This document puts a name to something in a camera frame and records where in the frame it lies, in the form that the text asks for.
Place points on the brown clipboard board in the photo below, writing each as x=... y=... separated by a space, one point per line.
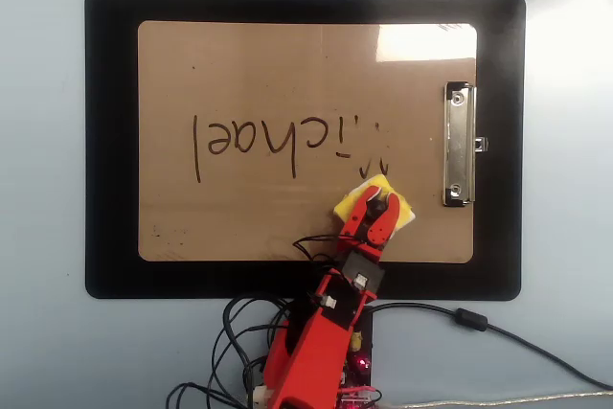
x=287 y=69

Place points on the yellow sponge with black knob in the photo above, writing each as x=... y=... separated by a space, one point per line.
x=346 y=208

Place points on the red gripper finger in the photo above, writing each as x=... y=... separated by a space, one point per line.
x=355 y=217
x=387 y=222

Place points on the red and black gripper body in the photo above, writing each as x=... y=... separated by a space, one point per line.
x=364 y=270

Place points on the silver metal clipboard clip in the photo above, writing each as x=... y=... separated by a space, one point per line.
x=459 y=141

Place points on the red robot arm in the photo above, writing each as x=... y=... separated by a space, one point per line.
x=311 y=356

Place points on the black rectangular mat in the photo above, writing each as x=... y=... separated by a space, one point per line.
x=110 y=141

